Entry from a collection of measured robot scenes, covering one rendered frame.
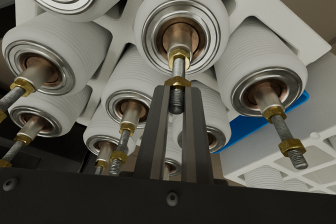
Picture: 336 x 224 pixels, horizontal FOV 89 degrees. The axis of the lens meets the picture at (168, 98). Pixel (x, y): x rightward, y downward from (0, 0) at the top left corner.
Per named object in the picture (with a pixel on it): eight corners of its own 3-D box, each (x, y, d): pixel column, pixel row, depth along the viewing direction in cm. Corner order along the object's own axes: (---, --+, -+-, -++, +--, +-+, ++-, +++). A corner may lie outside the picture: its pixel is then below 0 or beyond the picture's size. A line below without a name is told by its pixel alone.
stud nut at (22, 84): (21, 76, 17) (14, 81, 17) (37, 87, 18) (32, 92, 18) (12, 84, 18) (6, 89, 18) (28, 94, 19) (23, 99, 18)
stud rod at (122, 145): (136, 118, 23) (120, 175, 17) (130, 121, 23) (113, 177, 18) (131, 114, 22) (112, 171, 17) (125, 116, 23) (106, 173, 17)
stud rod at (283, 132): (262, 105, 20) (293, 170, 14) (263, 99, 19) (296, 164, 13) (272, 104, 19) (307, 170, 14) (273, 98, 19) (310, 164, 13)
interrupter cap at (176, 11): (181, -26, 13) (180, -25, 13) (236, 40, 16) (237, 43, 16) (127, 40, 17) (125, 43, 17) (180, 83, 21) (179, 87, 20)
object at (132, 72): (182, 55, 38) (181, 118, 24) (149, 75, 42) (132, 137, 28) (155, 17, 33) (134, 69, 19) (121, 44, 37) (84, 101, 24)
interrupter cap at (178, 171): (189, 162, 33) (189, 166, 33) (173, 177, 38) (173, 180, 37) (153, 151, 31) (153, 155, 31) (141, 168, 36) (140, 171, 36)
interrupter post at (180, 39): (180, 22, 16) (179, 37, 13) (197, 40, 17) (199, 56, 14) (163, 40, 17) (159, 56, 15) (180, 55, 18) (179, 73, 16)
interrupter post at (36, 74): (39, 56, 19) (18, 72, 17) (58, 71, 21) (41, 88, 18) (29, 66, 20) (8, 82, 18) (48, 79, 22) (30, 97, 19)
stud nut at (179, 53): (185, 44, 13) (185, 49, 13) (194, 61, 14) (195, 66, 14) (164, 55, 14) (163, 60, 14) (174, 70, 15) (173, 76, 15)
